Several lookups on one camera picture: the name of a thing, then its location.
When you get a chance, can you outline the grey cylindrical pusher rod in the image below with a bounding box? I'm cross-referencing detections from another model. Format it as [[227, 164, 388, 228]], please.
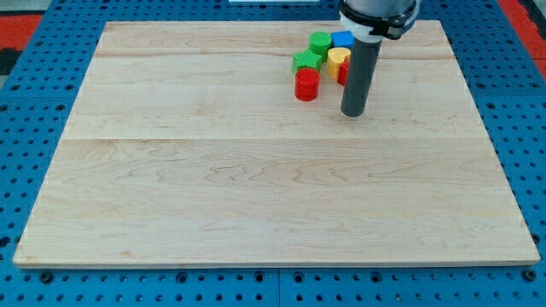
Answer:
[[340, 39, 381, 117]]

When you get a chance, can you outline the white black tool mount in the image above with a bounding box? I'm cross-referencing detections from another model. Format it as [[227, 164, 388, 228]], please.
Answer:
[[338, 0, 421, 43]]

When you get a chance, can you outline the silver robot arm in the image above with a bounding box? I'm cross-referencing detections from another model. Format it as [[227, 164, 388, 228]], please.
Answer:
[[338, 0, 421, 117]]

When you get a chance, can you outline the blue cube block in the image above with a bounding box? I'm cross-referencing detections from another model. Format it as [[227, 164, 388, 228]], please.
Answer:
[[330, 31, 354, 49]]

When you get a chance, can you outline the red block behind rod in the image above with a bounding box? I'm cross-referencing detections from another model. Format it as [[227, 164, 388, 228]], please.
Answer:
[[337, 61, 350, 86]]

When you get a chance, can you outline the yellow heart block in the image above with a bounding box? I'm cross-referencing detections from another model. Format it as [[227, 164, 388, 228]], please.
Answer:
[[326, 47, 351, 80]]

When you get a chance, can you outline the green cylinder block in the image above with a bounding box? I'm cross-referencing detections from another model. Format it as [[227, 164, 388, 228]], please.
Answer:
[[308, 32, 332, 62]]

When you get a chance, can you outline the red cylinder block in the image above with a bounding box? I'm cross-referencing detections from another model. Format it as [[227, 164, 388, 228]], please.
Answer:
[[294, 67, 321, 101]]

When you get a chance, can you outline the green star block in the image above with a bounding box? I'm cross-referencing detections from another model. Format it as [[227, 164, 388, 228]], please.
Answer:
[[292, 49, 322, 73]]

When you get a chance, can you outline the light wooden board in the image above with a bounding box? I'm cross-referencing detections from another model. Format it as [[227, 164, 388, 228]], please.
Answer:
[[14, 20, 540, 269]]

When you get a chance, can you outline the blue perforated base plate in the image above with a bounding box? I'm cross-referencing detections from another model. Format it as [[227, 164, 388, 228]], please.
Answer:
[[1, 0, 545, 306]]

